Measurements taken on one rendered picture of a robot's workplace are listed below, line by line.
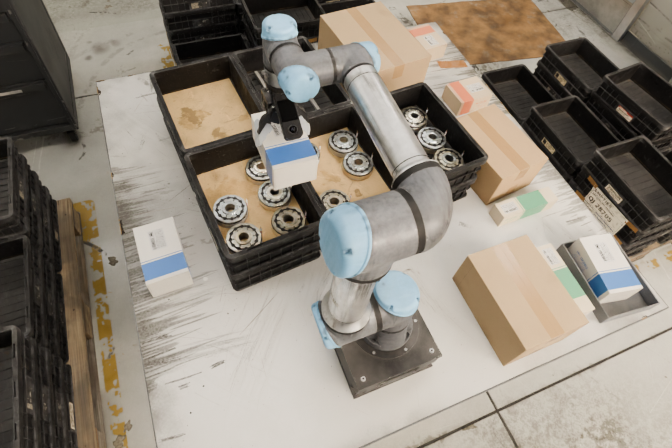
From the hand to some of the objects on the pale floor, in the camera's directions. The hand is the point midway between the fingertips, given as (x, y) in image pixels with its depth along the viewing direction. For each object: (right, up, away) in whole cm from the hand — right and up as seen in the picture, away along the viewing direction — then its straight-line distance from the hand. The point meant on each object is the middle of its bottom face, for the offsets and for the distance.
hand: (283, 142), depth 123 cm
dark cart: (-156, +31, +140) cm, 212 cm away
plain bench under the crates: (+14, -49, +103) cm, 115 cm away
